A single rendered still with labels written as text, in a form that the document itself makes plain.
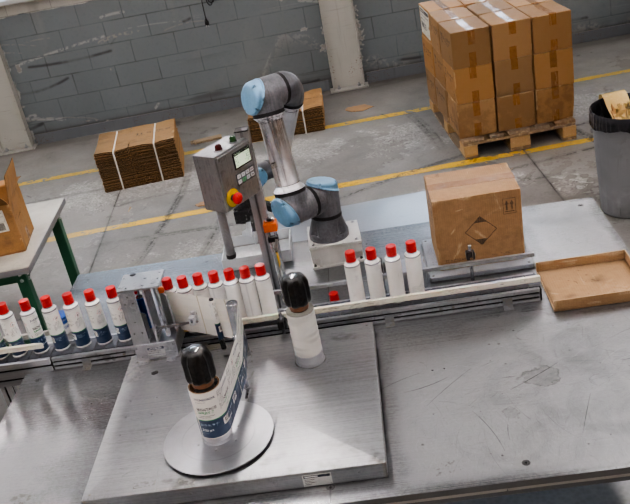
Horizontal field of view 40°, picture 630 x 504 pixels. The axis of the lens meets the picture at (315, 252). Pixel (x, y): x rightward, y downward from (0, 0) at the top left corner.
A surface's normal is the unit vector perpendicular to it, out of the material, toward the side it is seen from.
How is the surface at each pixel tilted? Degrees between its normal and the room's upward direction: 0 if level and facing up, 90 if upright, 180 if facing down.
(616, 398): 0
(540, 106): 90
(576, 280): 0
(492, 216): 90
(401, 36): 90
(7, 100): 90
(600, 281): 0
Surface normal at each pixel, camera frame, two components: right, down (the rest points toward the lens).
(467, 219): 0.00, 0.46
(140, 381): -0.17, -0.88
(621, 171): -0.51, 0.50
